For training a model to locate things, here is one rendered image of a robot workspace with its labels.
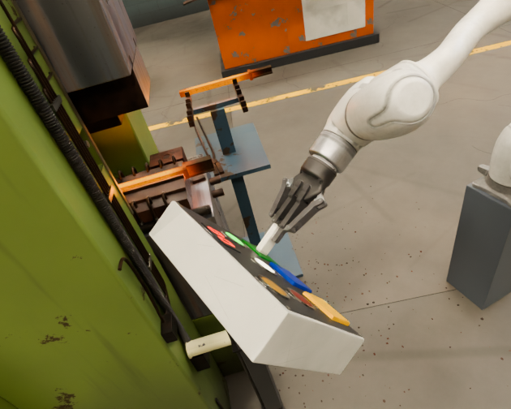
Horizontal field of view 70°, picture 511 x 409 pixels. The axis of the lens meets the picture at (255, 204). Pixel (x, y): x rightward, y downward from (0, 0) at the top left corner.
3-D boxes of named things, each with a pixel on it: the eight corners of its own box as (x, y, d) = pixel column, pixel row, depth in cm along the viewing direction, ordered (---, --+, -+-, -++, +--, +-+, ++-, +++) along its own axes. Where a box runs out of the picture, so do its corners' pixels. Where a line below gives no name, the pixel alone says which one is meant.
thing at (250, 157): (253, 125, 183) (252, 122, 182) (271, 168, 152) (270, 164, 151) (195, 141, 182) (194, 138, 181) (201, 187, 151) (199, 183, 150)
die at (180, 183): (190, 178, 126) (182, 157, 121) (194, 214, 111) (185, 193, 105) (70, 213, 125) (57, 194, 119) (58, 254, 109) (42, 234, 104)
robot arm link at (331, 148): (332, 146, 87) (317, 167, 87) (315, 125, 80) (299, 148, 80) (362, 160, 81) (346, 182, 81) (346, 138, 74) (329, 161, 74)
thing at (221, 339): (325, 304, 115) (324, 294, 112) (331, 319, 111) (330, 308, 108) (190, 346, 114) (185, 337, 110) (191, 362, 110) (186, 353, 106)
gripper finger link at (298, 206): (313, 190, 82) (318, 192, 81) (285, 231, 82) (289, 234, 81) (305, 182, 79) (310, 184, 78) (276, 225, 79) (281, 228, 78)
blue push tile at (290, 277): (288, 270, 80) (270, 261, 74) (312, 290, 74) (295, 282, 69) (283, 277, 80) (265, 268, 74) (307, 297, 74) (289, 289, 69)
